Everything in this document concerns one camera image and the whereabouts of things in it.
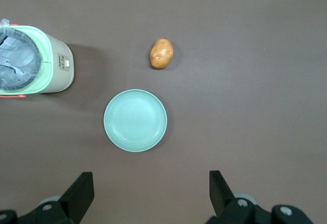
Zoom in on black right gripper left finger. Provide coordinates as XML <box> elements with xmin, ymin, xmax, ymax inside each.
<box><xmin>17</xmin><ymin>171</ymin><xmax>95</xmax><ymax>224</ymax></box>

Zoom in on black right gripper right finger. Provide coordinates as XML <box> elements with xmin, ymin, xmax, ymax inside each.
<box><xmin>206</xmin><ymin>170</ymin><xmax>274</xmax><ymax>224</ymax></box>

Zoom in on pale green round plate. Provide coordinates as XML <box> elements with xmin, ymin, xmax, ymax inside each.
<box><xmin>103</xmin><ymin>88</ymin><xmax>168</xmax><ymax>153</ymax></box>

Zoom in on clear plastic bag with papers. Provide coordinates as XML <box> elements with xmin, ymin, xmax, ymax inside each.
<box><xmin>0</xmin><ymin>36</ymin><xmax>35</xmax><ymax>80</ymax></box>

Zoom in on brown toy potato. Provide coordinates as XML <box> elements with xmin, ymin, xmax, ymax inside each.
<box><xmin>149</xmin><ymin>37</ymin><xmax>174</xmax><ymax>70</ymax></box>

